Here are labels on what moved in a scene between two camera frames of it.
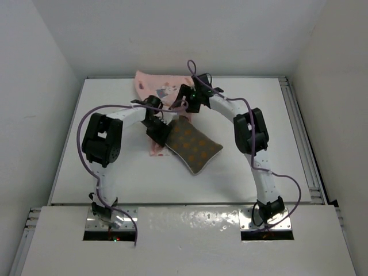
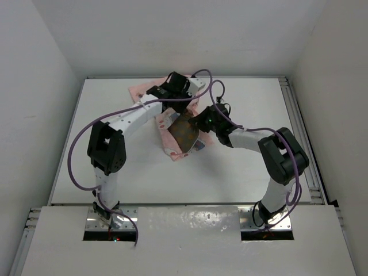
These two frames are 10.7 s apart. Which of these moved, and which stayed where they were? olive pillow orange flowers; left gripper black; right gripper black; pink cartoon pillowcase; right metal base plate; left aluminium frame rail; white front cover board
Moved: left gripper black; right gripper black; olive pillow orange flowers; pink cartoon pillowcase
Stayed: white front cover board; right metal base plate; left aluminium frame rail
